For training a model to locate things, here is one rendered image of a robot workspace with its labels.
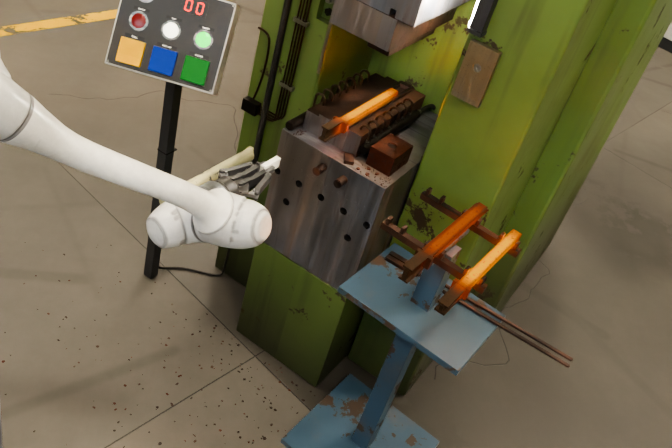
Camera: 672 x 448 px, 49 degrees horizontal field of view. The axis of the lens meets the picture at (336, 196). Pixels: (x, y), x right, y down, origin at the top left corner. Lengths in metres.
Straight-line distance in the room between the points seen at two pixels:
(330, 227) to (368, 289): 0.29
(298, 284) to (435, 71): 0.86
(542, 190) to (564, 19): 0.84
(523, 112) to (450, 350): 0.67
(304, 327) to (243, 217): 1.11
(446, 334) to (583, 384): 1.26
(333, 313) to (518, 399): 0.91
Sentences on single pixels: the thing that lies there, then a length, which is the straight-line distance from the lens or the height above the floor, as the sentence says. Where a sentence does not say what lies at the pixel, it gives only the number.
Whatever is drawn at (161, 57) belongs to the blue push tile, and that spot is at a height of 1.02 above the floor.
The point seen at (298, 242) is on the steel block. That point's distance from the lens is 2.39.
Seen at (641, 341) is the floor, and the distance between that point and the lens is 3.60.
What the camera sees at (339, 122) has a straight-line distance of 2.14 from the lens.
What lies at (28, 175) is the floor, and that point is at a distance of 3.44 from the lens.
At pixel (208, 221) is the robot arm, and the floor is 1.11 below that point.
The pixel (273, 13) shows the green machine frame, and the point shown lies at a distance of 2.40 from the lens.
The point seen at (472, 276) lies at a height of 0.97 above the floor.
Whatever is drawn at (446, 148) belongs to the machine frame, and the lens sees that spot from 2.20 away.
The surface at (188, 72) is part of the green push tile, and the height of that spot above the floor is 1.00.
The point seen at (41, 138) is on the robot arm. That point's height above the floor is 1.28.
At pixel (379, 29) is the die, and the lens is 2.02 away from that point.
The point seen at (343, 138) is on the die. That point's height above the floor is 0.96.
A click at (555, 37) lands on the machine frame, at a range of 1.99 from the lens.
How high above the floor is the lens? 2.08
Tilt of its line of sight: 36 degrees down
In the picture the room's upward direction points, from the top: 17 degrees clockwise
